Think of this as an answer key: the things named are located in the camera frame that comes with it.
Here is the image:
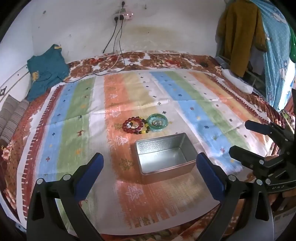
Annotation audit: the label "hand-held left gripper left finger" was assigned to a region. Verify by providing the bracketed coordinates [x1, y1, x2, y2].
[26, 152, 104, 241]

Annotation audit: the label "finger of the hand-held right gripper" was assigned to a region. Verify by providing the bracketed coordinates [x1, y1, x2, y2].
[245, 119, 296, 144]
[229, 145, 282, 171]

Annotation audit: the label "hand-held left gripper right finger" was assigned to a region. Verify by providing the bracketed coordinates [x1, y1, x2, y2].
[196, 152, 274, 241]

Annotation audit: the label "silver metal tin box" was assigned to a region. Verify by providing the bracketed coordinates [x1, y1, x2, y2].
[135, 133, 198, 182]

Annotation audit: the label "red bead bracelet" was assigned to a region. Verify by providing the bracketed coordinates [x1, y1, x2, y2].
[122, 117, 145, 134]

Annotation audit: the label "yellow and black bead bracelet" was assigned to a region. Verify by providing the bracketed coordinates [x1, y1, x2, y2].
[132, 116, 151, 136]

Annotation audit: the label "green jade bangle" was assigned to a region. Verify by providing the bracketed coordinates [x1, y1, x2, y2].
[146, 113, 169, 133]

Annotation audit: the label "striped pastel blanket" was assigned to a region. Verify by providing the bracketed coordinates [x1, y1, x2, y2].
[17, 70, 274, 223]

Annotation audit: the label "white oblong object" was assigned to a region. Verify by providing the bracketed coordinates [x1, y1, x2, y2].
[222, 69, 254, 94]

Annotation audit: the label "blue dotted curtain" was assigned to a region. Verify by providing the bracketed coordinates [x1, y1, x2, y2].
[252, 0, 296, 112]

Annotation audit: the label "green cloth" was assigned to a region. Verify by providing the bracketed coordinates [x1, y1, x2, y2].
[288, 23, 296, 63]

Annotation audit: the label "mustard yellow coat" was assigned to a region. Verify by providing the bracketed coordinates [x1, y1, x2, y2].
[217, 0, 267, 78]

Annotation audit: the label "grey striped pillow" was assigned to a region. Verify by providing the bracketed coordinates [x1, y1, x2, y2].
[0, 94, 30, 147]

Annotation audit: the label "teal shirt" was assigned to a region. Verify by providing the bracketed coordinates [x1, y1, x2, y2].
[26, 44, 70, 102]

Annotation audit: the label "brown floral bed sheet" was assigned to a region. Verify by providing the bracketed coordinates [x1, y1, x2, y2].
[0, 51, 296, 241]

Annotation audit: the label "white cable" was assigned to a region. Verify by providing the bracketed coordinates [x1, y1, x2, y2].
[107, 52, 181, 70]

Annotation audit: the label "black cable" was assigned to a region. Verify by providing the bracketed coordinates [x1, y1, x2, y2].
[61, 20, 137, 83]
[102, 20, 117, 54]

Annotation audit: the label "wall power strip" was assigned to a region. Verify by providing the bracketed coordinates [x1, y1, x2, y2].
[113, 12, 135, 22]

